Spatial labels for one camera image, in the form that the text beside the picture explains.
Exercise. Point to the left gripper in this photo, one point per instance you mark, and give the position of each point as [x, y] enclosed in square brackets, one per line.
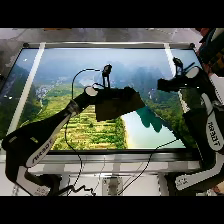
[113, 94]

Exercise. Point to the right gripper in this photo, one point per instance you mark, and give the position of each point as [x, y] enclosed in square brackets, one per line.
[168, 84]

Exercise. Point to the dark brown garment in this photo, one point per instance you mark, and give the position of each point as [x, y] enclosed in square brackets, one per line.
[118, 108]

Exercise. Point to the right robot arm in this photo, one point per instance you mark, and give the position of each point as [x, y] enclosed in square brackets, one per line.
[213, 130]

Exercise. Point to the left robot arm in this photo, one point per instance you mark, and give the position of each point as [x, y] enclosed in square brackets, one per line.
[36, 140]

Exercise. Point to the white garment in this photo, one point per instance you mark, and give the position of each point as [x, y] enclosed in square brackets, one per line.
[218, 86]

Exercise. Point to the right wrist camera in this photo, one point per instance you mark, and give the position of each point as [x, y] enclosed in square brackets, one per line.
[177, 64]

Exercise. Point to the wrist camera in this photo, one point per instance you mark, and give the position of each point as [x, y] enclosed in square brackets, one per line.
[106, 71]
[177, 64]

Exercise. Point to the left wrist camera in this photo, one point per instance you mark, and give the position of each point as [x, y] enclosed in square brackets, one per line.
[106, 71]

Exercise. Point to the silver frame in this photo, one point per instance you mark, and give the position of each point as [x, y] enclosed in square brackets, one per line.
[110, 166]

